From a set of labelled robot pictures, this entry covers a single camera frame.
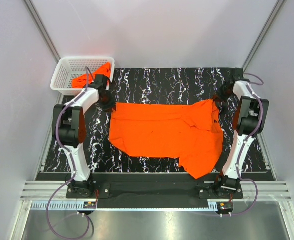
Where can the orange t shirt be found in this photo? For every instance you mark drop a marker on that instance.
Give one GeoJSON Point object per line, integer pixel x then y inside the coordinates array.
{"type": "Point", "coordinates": [190, 133]}

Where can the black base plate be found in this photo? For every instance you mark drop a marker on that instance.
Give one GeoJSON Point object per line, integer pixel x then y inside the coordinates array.
{"type": "Point", "coordinates": [153, 191]}

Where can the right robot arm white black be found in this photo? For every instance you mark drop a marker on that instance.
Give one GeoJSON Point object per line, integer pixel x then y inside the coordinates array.
{"type": "Point", "coordinates": [248, 122]}

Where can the left connector box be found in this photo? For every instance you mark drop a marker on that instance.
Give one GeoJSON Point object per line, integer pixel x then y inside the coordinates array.
{"type": "Point", "coordinates": [90, 205]}

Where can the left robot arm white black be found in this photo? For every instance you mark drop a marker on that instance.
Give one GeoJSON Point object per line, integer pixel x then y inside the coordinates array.
{"type": "Point", "coordinates": [69, 130]}

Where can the white plastic basket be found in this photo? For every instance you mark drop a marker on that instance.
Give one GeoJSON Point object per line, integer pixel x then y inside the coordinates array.
{"type": "Point", "coordinates": [69, 68]}

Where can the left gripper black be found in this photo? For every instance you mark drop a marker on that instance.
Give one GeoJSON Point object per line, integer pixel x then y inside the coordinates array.
{"type": "Point", "coordinates": [111, 104]}

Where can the connector box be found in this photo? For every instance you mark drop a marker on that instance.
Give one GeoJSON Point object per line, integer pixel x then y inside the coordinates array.
{"type": "Point", "coordinates": [90, 205]}
{"type": "Point", "coordinates": [224, 207]}

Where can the right connector box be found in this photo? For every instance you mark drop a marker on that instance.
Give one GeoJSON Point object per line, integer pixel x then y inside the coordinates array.
{"type": "Point", "coordinates": [224, 207]}

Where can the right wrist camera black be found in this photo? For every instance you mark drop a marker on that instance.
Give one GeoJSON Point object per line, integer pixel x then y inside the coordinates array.
{"type": "Point", "coordinates": [236, 74]}

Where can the aluminium frame rail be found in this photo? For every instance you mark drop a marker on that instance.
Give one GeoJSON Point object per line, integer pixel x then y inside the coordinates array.
{"type": "Point", "coordinates": [52, 196]}

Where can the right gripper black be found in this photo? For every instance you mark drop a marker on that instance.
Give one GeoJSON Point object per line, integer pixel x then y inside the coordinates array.
{"type": "Point", "coordinates": [218, 93]}

